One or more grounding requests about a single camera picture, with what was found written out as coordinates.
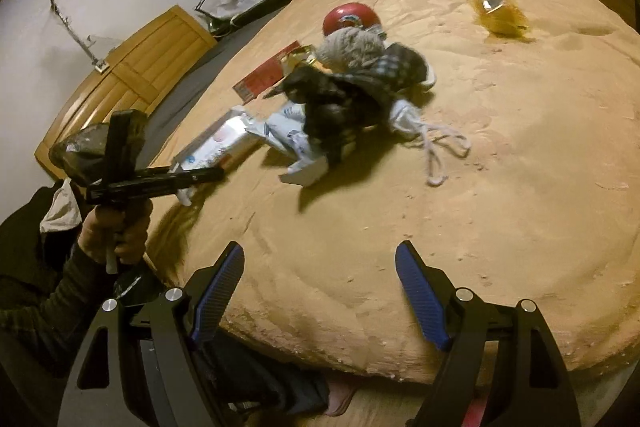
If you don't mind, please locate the tan bed blanket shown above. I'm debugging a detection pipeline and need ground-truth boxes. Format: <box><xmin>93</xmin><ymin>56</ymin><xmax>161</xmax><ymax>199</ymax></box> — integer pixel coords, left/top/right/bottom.
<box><xmin>145</xmin><ymin>0</ymin><xmax>640</xmax><ymax>385</ymax></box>

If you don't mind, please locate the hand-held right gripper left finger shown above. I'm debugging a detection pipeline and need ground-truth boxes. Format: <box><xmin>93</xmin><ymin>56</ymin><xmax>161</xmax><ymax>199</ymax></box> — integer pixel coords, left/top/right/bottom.
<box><xmin>59</xmin><ymin>241</ymin><xmax>246</xmax><ymax>427</ymax></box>

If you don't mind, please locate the pink slipper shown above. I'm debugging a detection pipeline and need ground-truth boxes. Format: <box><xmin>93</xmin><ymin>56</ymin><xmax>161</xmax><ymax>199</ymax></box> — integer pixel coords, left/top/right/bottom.
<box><xmin>325</xmin><ymin>379</ymin><xmax>359</xmax><ymax>416</ymax></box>

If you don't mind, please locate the grey bed sheet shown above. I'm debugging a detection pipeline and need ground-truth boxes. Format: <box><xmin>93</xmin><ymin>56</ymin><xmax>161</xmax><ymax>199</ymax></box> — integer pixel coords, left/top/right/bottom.
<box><xmin>135</xmin><ymin>34</ymin><xmax>238</xmax><ymax>160</ymax></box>

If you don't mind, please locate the person's left hand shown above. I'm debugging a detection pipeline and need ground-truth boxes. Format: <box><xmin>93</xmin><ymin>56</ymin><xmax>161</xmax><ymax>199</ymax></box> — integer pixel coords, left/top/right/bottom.
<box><xmin>77</xmin><ymin>199</ymin><xmax>153</xmax><ymax>266</ymax></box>

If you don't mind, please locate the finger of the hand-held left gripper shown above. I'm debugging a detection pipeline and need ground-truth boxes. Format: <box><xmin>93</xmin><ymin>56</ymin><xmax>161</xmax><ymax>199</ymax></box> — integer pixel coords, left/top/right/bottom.
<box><xmin>86</xmin><ymin>182</ymin><xmax>202</xmax><ymax>206</ymax></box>
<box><xmin>137</xmin><ymin>166</ymin><xmax>227</xmax><ymax>186</ymax></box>

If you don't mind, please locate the white tube packet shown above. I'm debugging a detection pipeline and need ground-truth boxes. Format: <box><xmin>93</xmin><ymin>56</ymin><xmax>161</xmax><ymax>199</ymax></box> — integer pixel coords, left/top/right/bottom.
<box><xmin>170</xmin><ymin>106</ymin><xmax>266</xmax><ymax>208</ymax></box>

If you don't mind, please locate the dark blue cloth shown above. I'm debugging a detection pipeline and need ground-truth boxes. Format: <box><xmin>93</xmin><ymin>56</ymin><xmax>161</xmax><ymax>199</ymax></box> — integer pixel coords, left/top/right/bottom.
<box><xmin>225</xmin><ymin>359</ymin><xmax>331</xmax><ymax>419</ymax></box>

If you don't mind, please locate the red round cap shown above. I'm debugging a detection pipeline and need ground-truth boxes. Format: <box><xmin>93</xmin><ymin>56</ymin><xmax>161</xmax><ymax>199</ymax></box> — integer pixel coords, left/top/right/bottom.
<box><xmin>322</xmin><ymin>3</ymin><xmax>382</xmax><ymax>38</ymax></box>

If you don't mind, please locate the wooden headboard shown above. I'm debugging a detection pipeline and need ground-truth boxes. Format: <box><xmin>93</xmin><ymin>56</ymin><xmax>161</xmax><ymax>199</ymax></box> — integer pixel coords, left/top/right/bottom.
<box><xmin>34</xmin><ymin>4</ymin><xmax>218</xmax><ymax>180</ymax></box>

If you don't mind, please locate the gold foil wrapper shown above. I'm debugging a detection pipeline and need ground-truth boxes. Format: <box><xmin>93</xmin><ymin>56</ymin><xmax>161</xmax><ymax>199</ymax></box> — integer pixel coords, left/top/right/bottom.
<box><xmin>280</xmin><ymin>47</ymin><xmax>321</xmax><ymax>80</ymax></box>

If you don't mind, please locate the dark plaid cloth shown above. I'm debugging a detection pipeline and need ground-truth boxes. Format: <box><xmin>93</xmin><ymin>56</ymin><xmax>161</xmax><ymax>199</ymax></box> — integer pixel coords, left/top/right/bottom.
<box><xmin>345</xmin><ymin>43</ymin><xmax>436</xmax><ymax>108</ymax></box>

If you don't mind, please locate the grey knitted cloth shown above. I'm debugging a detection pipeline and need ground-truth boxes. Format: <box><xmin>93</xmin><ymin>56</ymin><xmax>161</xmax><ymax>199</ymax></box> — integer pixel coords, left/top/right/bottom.
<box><xmin>314</xmin><ymin>27</ymin><xmax>387</xmax><ymax>72</ymax></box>

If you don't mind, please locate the black crumpled cloth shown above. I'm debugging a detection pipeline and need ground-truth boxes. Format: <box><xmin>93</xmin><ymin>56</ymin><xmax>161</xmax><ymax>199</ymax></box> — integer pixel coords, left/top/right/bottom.
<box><xmin>265</xmin><ymin>67</ymin><xmax>396</xmax><ymax>168</ymax></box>

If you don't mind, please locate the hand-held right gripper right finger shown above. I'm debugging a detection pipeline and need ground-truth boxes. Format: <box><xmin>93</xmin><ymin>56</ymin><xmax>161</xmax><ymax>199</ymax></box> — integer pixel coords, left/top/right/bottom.
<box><xmin>395</xmin><ymin>241</ymin><xmax>583</xmax><ymax>427</ymax></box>

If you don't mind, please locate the white printed wrapper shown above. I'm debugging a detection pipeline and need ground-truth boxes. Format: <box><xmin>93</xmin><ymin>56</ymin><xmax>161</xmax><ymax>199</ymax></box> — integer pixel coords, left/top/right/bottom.
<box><xmin>262</xmin><ymin>104</ymin><xmax>332</xmax><ymax>186</ymax></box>

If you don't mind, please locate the white cloth piece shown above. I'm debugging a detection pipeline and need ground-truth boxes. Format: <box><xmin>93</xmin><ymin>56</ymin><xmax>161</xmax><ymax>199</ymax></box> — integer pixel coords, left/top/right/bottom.
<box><xmin>40</xmin><ymin>179</ymin><xmax>84</xmax><ymax>234</ymax></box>

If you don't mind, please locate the amber glass bottle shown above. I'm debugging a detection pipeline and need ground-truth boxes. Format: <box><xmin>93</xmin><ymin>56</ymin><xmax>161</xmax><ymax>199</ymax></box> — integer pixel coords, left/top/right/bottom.
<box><xmin>467</xmin><ymin>0</ymin><xmax>532</xmax><ymax>40</ymax></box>

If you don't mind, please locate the person's left forearm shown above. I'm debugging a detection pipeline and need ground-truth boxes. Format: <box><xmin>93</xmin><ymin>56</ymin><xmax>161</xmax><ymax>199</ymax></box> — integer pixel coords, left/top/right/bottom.
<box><xmin>0</xmin><ymin>242</ymin><xmax>121</xmax><ymax>393</ymax></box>

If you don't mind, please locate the hanging cord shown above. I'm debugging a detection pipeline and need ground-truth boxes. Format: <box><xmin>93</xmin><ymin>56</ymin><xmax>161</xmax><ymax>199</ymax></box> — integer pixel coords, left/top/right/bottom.
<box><xmin>47</xmin><ymin>0</ymin><xmax>115</xmax><ymax>75</ymax></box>

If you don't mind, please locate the red flat packet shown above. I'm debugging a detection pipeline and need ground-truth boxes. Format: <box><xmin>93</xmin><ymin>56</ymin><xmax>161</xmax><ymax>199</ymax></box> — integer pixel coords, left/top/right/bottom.
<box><xmin>232</xmin><ymin>41</ymin><xmax>301</xmax><ymax>102</ymax></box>

